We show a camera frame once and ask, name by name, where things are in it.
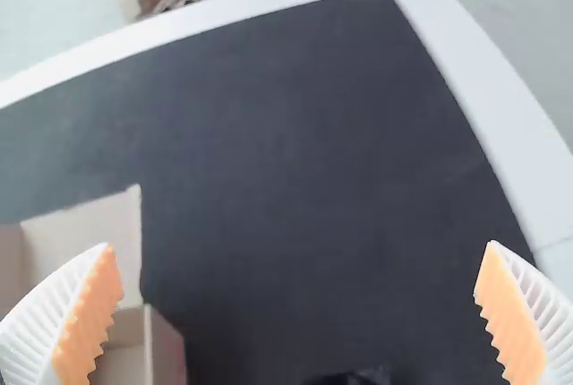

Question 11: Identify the black mat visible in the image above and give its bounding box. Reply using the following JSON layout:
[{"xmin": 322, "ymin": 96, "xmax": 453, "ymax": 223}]
[{"xmin": 0, "ymin": 0, "xmax": 538, "ymax": 385}]

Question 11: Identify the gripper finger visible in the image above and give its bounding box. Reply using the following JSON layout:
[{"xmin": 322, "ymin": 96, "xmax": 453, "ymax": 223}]
[
  {"xmin": 0, "ymin": 242, "xmax": 125, "ymax": 385},
  {"xmin": 473, "ymin": 240, "xmax": 573, "ymax": 385}
]

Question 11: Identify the cardboard box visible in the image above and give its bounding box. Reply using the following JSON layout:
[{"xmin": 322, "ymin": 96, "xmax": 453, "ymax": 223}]
[{"xmin": 0, "ymin": 183, "xmax": 187, "ymax": 385}]

